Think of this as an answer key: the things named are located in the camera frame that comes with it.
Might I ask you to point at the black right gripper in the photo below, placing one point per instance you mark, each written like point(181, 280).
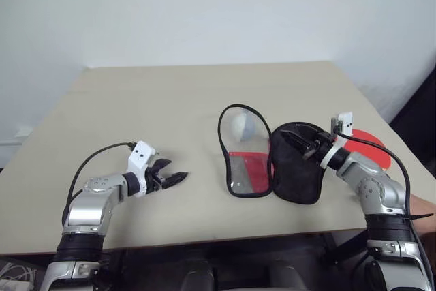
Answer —
point(319, 145)

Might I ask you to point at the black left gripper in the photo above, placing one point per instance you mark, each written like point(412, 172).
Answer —
point(154, 179)

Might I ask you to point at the black paddle case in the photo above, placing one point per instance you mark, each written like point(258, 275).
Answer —
point(293, 175)

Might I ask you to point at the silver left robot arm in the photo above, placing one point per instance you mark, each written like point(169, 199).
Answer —
point(85, 209)

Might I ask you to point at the person's bare forearm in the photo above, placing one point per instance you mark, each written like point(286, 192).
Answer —
point(422, 211)

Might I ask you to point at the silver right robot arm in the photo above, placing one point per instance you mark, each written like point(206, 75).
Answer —
point(385, 209)

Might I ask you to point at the white ping pong ball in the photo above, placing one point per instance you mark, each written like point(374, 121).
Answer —
point(242, 127)

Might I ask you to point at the red ping pong paddle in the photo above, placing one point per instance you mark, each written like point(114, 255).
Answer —
point(373, 149)

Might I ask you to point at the dark rounded shape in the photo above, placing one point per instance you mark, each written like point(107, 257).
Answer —
point(198, 275)
point(285, 275)

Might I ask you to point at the black furniture panel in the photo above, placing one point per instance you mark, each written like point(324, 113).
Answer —
point(417, 103)

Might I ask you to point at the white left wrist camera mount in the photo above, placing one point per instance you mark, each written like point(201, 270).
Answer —
point(139, 157)

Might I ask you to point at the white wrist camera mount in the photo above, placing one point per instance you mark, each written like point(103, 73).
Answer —
point(139, 157)
point(343, 124)

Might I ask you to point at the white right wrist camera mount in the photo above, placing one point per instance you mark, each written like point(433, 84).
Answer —
point(343, 124)

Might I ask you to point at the white wall socket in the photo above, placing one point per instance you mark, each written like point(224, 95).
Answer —
point(23, 131)

